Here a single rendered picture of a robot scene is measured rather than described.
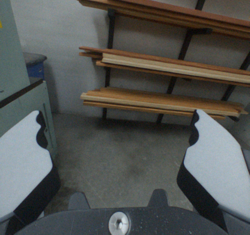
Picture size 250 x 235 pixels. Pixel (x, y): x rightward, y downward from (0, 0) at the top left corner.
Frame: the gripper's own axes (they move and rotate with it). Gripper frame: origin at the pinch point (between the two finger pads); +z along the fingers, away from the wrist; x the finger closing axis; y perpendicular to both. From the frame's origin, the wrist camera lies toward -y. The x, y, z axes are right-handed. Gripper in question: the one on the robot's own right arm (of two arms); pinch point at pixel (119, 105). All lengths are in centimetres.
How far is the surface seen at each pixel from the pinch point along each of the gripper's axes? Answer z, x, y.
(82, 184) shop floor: 59, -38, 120
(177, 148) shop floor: 117, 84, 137
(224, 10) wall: 179, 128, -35
